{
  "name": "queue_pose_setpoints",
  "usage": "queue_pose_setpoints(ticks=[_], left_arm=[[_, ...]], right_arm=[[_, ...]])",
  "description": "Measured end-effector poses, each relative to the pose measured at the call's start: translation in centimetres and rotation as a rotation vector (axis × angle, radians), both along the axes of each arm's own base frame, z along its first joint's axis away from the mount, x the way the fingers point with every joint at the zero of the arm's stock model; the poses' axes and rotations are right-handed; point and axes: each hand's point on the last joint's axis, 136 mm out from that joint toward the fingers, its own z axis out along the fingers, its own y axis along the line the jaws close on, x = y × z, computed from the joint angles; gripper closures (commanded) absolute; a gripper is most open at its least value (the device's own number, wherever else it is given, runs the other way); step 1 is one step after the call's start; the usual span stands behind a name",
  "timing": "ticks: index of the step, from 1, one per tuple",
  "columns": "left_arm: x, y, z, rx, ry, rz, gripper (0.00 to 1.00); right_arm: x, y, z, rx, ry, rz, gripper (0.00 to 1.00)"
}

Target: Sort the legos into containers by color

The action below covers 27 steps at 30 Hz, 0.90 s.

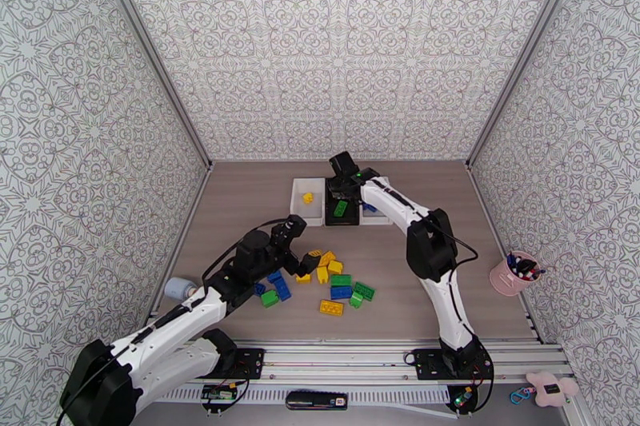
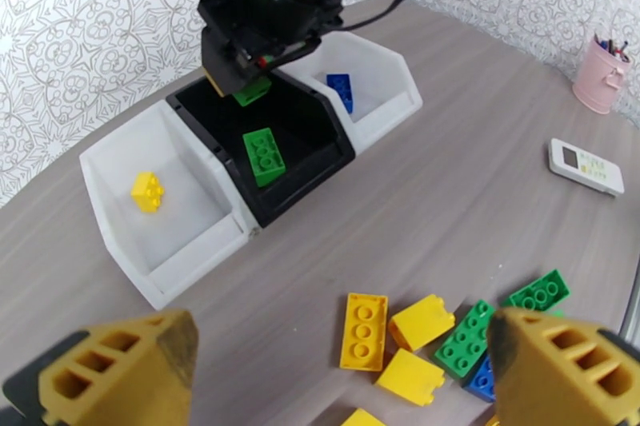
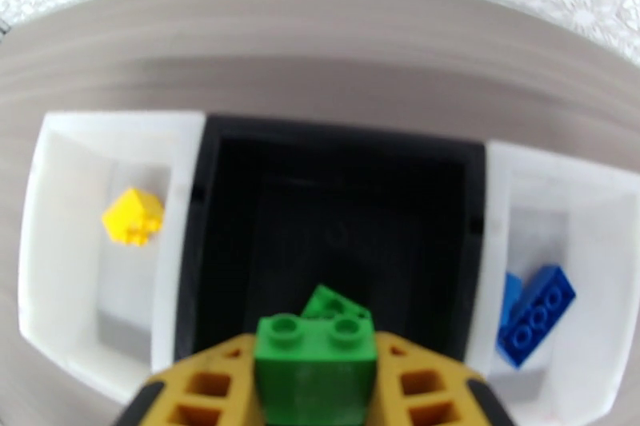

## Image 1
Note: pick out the green lego brick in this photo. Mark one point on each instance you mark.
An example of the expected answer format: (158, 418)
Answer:
(270, 298)
(364, 291)
(341, 280)
(356, 299)
(341, 208)

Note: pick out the yellow lego brick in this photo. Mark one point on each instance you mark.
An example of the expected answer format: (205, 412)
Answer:
(328, 258)
(322, 275)
(303, 279)
(308, 198)
(331, 308)
(334, 267)

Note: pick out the blue lego brick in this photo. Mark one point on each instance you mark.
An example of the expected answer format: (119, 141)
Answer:
(283, 289)
(341, 293)
(259, 289)
(274, 277)
(370, 208)

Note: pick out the black plastic bin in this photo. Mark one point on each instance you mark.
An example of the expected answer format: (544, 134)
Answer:
(332, 221)

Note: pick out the white plastic bin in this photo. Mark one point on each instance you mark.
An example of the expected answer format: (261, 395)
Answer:
(300, 215)
(380, 219)

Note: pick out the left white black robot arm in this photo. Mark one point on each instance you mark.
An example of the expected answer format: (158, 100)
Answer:
(165, 334)

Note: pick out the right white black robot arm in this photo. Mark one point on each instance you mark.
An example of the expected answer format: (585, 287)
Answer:
(445, 304)

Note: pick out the pale blue cylinder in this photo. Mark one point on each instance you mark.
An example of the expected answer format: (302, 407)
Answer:
(176, 288)

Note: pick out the black device with sticker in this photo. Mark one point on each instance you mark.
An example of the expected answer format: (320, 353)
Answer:
(315, 400)

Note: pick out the blue pen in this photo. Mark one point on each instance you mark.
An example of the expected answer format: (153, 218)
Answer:
(511, 261)

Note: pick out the pink pen cup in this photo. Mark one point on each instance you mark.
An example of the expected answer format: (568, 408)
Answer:
(510, 285)

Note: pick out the black marker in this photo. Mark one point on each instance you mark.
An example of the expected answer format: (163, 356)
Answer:
(523, 267)

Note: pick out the circuit board with green light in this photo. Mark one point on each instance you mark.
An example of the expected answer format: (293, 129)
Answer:
(462, 397)

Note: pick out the blue clip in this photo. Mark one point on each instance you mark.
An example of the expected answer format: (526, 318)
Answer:
(520, 395)

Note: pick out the pink plush toy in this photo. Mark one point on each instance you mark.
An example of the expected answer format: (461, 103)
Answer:
(550, 389)

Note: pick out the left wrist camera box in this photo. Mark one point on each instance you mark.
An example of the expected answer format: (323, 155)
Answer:
(290, 228)

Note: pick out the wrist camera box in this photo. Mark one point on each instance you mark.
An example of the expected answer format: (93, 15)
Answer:
(342, 163)
(290, 228)

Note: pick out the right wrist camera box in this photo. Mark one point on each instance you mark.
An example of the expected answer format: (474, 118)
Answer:
(342, 163)

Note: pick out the aluminium table edge rail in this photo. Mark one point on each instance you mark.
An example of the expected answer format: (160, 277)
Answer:
(487, 210)
(194, 210)

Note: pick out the aluminium mounting rail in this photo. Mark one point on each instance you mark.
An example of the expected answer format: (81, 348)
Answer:
(340, 359)

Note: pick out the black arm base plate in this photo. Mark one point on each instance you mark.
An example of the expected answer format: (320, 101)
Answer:
(425, 364)
(247, 362)

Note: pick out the aluminium frame post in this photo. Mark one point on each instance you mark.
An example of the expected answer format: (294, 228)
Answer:
(531, 55)
(152, 55)

